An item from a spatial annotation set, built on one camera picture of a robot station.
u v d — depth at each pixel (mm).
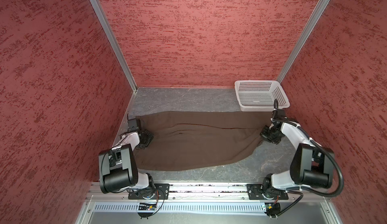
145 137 839
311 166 436
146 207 719
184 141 931
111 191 421
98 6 770
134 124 738
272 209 710
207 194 742
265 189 680
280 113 725
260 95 1175
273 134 744
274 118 682
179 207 775
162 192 696
